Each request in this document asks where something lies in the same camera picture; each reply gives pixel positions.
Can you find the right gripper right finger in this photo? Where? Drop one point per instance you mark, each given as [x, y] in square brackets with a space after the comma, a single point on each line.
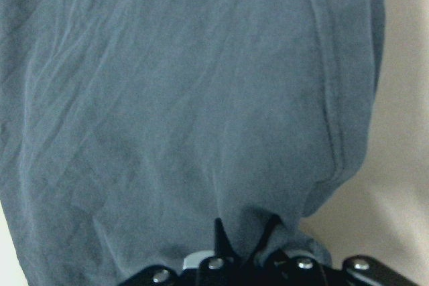
[275, 266]

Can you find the right gripper silver left finger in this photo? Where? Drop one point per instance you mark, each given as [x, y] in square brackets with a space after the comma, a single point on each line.
[217, 267]

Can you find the black printed t-shirt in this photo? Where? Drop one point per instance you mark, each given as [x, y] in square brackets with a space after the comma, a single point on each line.
[129, 126]

